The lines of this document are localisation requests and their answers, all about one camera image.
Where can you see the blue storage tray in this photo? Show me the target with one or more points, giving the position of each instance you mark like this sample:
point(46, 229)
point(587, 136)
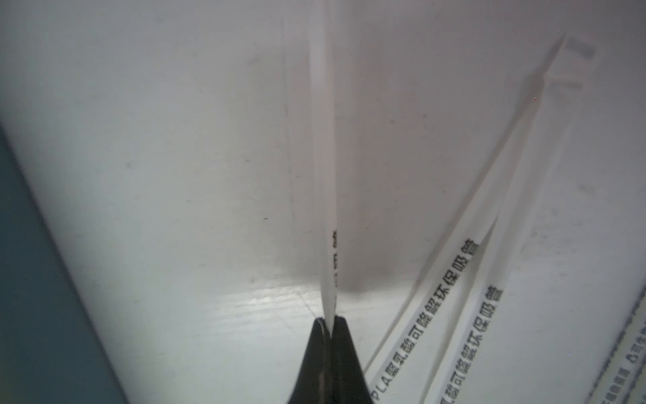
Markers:
point(50, 351)

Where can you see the white straw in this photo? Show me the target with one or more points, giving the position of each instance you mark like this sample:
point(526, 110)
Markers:
point(626, 361)
point(323, 132)
point(413, 347)
point(556, 109)

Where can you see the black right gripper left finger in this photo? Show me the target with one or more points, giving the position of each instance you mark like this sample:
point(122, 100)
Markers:
point(312, 384)

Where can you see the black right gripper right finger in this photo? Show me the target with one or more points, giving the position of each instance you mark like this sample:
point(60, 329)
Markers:
point(348, 385)

